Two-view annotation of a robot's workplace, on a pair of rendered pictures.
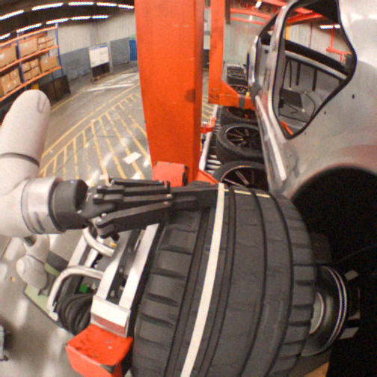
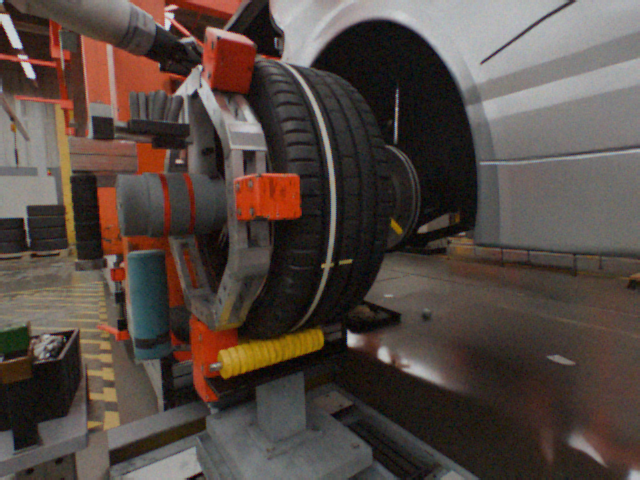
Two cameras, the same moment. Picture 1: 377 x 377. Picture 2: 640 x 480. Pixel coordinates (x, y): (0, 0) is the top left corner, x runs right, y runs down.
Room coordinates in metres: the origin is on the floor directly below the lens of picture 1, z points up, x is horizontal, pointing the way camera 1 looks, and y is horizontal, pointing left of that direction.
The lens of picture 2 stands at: (-0.66, 0.51, 0.83)
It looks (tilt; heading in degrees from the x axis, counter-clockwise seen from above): 5 degrees down; 314
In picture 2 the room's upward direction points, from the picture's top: 2 degrees counter-clockwise
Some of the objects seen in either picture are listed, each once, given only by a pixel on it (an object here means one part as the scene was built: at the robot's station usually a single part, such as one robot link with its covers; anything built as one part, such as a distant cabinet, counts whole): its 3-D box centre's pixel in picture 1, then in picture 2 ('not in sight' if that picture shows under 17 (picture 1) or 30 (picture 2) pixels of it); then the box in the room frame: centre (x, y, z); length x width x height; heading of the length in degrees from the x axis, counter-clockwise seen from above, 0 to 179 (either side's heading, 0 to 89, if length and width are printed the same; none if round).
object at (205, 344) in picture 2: not in sight; (230, 351); (0.09, 0.06, 0.48); 0.16 x 0.12 x 0.17; 78
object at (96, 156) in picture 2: not in sight; (103, 156); (-0.02, 0.33, 0.93); 0.09 x 0.05 x 0.05; 78
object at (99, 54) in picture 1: (99, 62); not in sight; (8.53, 4.14, 0.97); 1.50 x 0.50 x 1.95; 166
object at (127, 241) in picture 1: (155, 289); (204, 203); (0.10, 0.10, 0.85); 0.54 x 0.07 x 0.54; 168
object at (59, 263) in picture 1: (59, 289); not in sight; (0.09, 1.00, 0.15); 0.50 x 0.50 x 0.30; 76
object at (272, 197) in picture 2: not in sight; (266, 198); (-0.21, 0.16, 0.85); 0.09 x 0.08 x 0.07; 168
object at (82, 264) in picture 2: not in sight; (87, 220); (-0.02, 0.36, 0.83); 0.04 x 0.04 x 0.16
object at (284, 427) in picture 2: not in sight; (280, 396); (0.07, -0.07, 0.32); 0.40 x 0.30 x 0.28; 168
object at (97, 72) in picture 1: (100, 67); not in sight; (9.82, 4.80, 0.55); 1.40 x 0.80 x 1.09; 163
